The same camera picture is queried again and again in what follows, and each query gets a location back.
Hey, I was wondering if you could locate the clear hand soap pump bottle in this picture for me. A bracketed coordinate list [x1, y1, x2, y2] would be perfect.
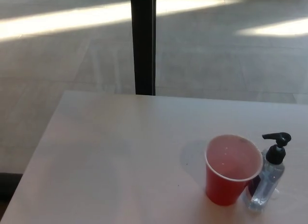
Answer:
[245, 132, 292, 212]

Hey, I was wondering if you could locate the red plastic cup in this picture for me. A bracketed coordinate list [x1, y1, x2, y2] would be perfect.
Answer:
[204, 134, 263, 207]

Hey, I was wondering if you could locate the dark floor mat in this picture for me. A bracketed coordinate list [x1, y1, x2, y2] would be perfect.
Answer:
[0, 172, 24, 202]

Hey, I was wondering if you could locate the black vertical window post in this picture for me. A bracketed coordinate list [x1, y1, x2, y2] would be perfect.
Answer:
[129, 0, 157, 96]

